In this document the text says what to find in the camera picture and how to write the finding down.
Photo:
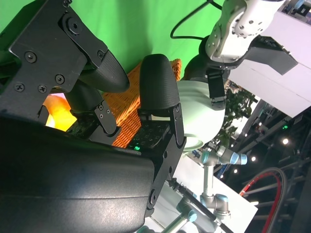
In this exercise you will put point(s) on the green tablecloth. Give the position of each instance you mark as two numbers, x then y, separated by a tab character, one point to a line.
136	29

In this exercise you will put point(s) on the green leafy plant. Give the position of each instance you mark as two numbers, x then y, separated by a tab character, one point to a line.
233	109

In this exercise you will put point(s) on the round orange-white bread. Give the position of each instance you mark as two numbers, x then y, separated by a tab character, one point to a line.
59	114

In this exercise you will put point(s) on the black rod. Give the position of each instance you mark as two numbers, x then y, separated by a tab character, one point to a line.
194	199

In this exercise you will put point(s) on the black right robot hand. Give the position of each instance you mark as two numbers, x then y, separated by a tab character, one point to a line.
73	182

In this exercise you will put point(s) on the orange wicker basket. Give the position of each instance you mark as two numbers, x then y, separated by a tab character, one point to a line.
128	104

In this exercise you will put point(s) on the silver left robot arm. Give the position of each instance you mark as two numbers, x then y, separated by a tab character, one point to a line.
230	31

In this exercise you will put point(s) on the white table board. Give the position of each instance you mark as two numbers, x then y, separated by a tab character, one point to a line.
233	204

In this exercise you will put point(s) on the large white wall panel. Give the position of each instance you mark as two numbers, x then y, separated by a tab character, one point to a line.
274	85

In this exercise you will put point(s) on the pale grey-green bowl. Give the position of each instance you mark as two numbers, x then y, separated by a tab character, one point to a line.
199	116

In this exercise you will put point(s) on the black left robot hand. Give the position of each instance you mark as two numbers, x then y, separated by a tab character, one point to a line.
196	69

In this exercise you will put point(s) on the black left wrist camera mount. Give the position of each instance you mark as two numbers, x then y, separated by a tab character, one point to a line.
274	58

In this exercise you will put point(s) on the silver blue-capped robot arm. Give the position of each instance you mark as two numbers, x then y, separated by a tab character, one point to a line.
184	213
213	199

